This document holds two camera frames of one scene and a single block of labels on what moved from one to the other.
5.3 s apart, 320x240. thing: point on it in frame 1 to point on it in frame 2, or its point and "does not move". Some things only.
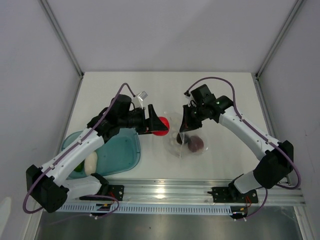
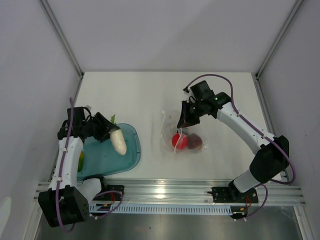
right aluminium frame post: [294, 10] does not move
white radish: [90, 163] to [118, 140]
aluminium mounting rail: [166, 191] does not move
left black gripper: [155, 123] to [104, 123]
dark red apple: [195, 143] does not move
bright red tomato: [165, 121] to [182, 142]
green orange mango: [80, 167] does not move
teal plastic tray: [120, 154] does not move
